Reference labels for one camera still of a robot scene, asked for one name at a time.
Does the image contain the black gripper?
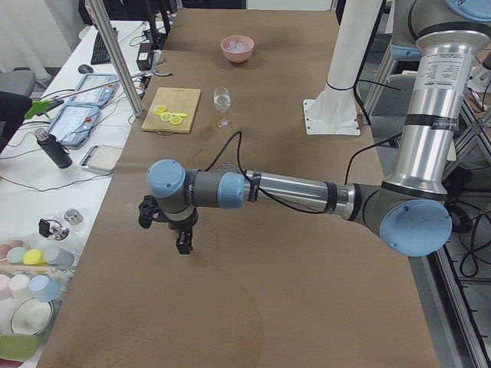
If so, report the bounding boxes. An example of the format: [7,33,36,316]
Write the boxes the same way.
[168,209,199,255]

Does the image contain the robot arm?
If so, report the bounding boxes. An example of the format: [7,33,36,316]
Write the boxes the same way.
[139,1,490,257]

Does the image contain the clear wine glass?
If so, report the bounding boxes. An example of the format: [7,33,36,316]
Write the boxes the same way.
[213,87,231,129]

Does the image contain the pile of clear ice cubes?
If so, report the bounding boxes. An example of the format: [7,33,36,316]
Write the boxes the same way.
[225,40,249,54]

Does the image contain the grey cup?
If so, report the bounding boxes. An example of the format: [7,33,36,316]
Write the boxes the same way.
[43,246,75,271]

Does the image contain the lemon slice near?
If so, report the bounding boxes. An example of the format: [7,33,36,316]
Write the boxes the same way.
[168,116,183,126]

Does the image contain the lemon slice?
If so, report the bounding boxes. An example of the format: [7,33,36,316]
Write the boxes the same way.
[160,112,173,121]
[153,105,167,115]
[168,116,183,126]

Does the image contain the lemon slice middle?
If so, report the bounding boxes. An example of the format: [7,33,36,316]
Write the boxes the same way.
[160,112,173,121]

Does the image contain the lemon slice far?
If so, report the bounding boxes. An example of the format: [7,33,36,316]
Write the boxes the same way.
[153,105,167,115]

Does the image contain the light blue cup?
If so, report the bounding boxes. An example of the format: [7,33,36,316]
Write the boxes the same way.
[28,274,61,302]

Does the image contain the bamboo cutting board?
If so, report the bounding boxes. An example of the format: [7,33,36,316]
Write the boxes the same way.
[141,87,201,134]

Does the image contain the yellow cup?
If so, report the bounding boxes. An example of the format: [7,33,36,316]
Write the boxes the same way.
[22,248,48,266]

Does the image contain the black insulated bottle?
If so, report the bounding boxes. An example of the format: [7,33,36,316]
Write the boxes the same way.
[34,128,72,169]

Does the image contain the mint green cup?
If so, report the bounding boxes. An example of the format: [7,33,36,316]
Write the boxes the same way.
[7,247,28,265]

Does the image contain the white cup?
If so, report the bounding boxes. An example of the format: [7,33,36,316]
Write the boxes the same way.
[8,274,33,301]

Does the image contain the white plate green rim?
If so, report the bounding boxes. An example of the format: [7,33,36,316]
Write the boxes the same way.
[11,298,54,335]

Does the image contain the upper teach pendant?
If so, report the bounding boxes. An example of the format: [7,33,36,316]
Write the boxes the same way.
[68,73,118,107]

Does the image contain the pink cup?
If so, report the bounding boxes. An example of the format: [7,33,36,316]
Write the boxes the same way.
[0,274,12,301]

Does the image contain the black power adapter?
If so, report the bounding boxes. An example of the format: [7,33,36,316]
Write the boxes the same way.
[137,42,154,71]

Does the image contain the green bowl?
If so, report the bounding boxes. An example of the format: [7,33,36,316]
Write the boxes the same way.
[1,333,39,362]

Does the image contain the black computer mouse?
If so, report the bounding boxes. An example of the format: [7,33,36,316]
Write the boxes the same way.
[77,64,94,74]

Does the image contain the pink bowl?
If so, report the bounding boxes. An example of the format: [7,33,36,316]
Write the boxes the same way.
[220,35,255,64]

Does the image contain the black keyboard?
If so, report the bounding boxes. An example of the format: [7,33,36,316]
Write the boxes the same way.
[91,32,111,65]

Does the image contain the grey office chair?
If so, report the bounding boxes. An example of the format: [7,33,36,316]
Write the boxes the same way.
[0,70,36,97]

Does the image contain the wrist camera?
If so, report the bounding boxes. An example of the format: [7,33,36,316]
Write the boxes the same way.
[138,195,163,229]

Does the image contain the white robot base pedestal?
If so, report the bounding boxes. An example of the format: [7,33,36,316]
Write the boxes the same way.
[303,0,385,136]

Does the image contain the aluminium frame post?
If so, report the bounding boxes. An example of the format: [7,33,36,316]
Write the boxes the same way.
[85,0,143,117]

